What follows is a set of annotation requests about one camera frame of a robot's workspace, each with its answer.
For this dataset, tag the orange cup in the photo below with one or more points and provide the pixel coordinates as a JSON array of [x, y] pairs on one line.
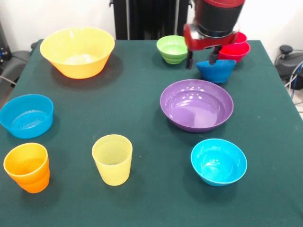
[[28, 179]]

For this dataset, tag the dark blue bowl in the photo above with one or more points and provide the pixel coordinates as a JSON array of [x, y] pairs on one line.
[[216, 73]]

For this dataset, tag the dark green tablecloth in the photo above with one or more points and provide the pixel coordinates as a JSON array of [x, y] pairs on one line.
[[142, 208]]

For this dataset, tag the large orange bowl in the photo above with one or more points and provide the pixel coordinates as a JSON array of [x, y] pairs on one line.
[[71, 47]]

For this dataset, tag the cyan bowl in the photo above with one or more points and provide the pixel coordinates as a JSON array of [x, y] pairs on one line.
[[217, 165]]

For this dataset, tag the grey pedestal foot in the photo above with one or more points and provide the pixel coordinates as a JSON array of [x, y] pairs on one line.
[[16, 61], [291, 61]]

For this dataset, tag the red-pink cup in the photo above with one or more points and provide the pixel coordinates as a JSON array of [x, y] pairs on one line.
[[242, 39]]

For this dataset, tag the large purple bowl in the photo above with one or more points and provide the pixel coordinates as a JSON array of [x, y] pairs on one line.
[[196, 111]]

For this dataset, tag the red-pink bowl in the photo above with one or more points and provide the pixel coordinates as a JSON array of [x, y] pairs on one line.
[[234, 53]]

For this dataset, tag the black device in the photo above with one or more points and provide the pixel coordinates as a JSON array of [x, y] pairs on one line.
[[4, 52]]

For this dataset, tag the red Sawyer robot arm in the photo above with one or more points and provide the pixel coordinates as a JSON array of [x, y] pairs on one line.
[[220, 16]]

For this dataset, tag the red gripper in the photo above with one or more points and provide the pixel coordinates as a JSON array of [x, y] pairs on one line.
[[201, 43]]

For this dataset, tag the blue ribbed bowl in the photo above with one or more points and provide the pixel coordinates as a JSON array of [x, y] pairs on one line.
[[26, 123]]

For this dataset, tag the green bowl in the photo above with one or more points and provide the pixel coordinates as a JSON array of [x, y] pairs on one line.
[[172, 52]]

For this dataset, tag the yellow-green cup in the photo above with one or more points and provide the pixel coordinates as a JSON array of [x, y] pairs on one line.
[[112, 170]]

